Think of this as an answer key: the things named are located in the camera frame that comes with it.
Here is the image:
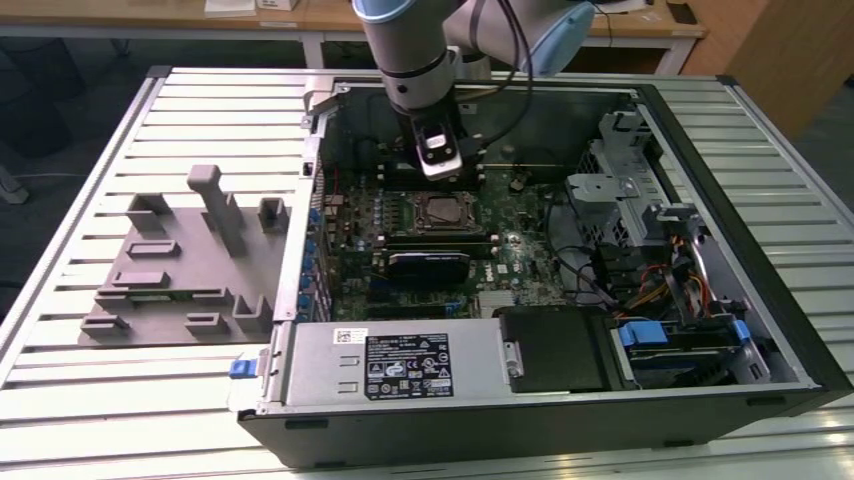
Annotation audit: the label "CPU socket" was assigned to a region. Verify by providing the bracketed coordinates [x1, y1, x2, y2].
[406, 189, 487, 236]

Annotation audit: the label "black RAM slot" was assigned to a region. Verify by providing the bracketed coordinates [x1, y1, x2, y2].
[378, 176, 486, 186]
[380, 243, 499, 252]
[380, 237, 499, 246]
[378, 170, 486, 180]
[380, 248, 499, 258]
[378, 163, 486, 174]
[380, 232, 499, 241]

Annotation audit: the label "metal disk bay cage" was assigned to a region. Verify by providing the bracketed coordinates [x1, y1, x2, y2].
[563, 110, 713, 251]

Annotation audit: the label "black graphics card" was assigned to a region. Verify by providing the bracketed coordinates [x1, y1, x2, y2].
[386, 251, 474, 287]

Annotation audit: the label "green motherboard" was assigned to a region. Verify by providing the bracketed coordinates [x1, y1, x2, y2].
[316, 163, 582, 322]

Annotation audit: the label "white paper sheet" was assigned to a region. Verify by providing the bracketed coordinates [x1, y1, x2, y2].
[203, 0, 259, 17]

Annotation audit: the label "silver finned heat sink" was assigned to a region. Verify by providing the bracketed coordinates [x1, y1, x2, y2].
[476, 292, 523, 310]

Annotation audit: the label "wooden desk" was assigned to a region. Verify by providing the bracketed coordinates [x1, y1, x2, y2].
[0, 0, 710, 76]

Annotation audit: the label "black plastic shroud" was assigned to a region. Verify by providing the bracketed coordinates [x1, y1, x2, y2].
[498, 304, 617, 395]

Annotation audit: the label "silver power supply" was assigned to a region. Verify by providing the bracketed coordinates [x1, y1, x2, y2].
[256, 319, 530, 416]

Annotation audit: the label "hard disk in blue carrier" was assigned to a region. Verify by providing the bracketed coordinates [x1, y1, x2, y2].
[617, 322, 753, 390]

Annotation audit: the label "wooden cabinet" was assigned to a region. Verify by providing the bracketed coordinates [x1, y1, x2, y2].
[683, 0, 854, 141]

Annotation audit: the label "grey parts rack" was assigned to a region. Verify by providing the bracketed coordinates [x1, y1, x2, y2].
[77, 163, 295, 347]

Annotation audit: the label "black bin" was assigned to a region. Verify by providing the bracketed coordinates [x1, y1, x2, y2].
[0, 37, 88, 161]

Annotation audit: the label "black open PC case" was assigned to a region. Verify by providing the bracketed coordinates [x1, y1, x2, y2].
[236, 64, 854, 471]

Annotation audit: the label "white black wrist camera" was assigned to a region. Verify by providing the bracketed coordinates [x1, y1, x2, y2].
[410, 117, 467, 182]

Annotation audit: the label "orange yellow power wires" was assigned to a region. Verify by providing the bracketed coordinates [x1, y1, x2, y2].
[617, 234, 714, 321]

